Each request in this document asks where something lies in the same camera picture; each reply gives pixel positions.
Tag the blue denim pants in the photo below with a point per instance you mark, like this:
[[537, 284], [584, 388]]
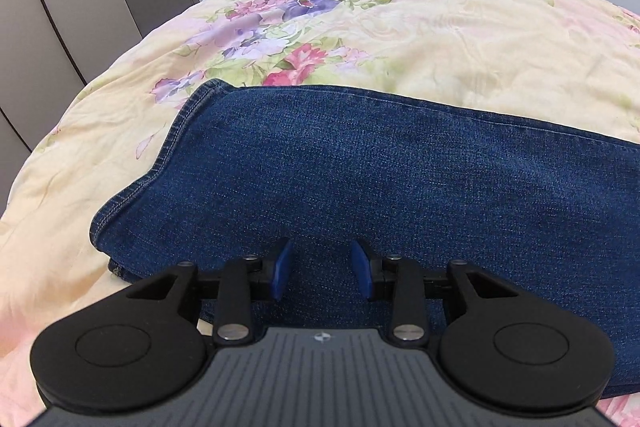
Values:
[[375, 167]]

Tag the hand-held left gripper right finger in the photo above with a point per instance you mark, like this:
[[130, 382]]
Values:
[[361, 269]]

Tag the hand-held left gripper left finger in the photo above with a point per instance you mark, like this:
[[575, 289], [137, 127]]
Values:
[[280, 268]]

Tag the floral yellow blanket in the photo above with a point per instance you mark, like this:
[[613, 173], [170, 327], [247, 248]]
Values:
[[450, 42]]

